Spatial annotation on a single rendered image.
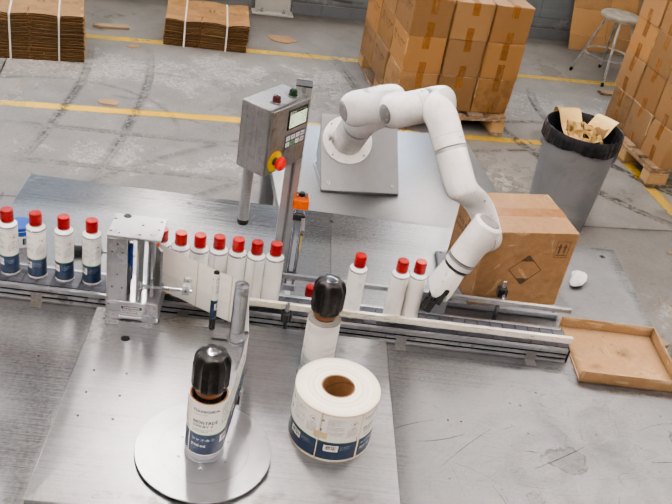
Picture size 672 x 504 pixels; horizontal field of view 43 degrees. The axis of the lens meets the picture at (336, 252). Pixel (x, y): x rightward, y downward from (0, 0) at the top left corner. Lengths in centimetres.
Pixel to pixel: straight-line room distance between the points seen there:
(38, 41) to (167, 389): 442
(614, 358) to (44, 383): 162
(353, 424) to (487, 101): 431
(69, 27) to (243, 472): 468
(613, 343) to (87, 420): 158
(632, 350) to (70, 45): 459
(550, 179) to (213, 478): 334
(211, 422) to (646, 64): 487
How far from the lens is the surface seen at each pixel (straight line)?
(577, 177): 485
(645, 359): 276
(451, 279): 238
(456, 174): 234
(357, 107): 281
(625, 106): 638
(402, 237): 298
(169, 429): 204
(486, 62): 592
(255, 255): 235
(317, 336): 212
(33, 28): 628
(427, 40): 573
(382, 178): 323
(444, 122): 236
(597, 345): 274
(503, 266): 264
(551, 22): 856
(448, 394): 236
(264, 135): 219
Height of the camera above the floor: 234
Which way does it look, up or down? 32 degrees down
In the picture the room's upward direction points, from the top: 10 degrees clockwise
